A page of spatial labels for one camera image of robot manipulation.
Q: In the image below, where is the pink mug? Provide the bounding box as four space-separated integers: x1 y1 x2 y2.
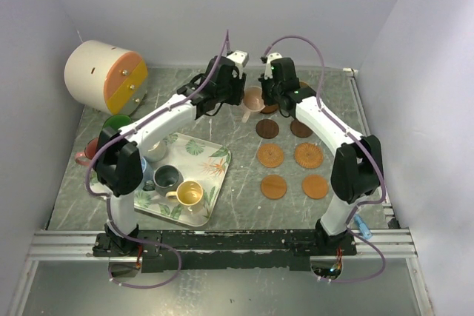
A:
241 86 265 123

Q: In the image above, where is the purple cable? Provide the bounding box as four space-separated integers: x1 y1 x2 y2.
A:
84 29 233 289
263 36 388 284

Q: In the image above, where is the red floral tall mug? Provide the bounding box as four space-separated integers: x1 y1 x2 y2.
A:
75 137 99 167

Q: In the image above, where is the grey mug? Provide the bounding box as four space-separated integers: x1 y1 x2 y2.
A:
153 165 184 196

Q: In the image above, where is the hidden light wood coaster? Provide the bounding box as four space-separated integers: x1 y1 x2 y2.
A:
302 175 329 200

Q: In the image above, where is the dark walnut coaster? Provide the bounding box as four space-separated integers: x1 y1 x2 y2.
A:
256 119 279 139

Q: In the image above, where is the smooth light wood coaster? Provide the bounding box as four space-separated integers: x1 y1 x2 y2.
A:
260 175 287 200

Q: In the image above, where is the white cylindrical drawer box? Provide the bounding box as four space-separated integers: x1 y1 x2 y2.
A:
64 40 148 115

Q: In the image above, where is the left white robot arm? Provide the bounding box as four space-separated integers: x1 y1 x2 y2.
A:
92 50 249 256

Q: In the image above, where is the blue mug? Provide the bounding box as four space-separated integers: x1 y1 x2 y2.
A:
139 158 154 189

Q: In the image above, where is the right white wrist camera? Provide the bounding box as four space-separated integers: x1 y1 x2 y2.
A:
261 53 282 80

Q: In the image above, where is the blue connector clip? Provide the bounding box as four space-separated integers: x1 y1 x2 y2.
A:
353 214 373 240

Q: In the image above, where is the beige mug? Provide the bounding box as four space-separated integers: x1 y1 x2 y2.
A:
144 140 167 163

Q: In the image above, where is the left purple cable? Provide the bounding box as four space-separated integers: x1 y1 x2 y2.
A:
84 29 233 289

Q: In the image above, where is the dark wood coaster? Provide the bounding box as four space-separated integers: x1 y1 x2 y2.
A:
290 119 313 138

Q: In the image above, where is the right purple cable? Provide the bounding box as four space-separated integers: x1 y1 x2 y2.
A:
263 36 388 284

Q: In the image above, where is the large woven rattan coaster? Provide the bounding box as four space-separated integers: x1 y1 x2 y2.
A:
294 142 324 169

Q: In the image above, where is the green floral tall mug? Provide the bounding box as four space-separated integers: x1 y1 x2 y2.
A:
101 114 133 131

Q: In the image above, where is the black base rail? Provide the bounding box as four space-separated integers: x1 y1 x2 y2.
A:
93 229 356 273

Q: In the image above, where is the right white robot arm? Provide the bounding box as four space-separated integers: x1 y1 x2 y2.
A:
258 53 386 255

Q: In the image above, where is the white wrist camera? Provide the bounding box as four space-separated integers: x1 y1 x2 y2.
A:
226 50 250 73
261 53 282 80

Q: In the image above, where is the floral serving tray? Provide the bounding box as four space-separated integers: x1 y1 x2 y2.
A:
134 133 232 227

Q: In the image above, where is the yellow mug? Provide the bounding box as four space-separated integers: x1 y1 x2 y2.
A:
166 181 204 213

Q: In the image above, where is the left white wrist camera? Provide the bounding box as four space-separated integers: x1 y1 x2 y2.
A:
226 50 250 73

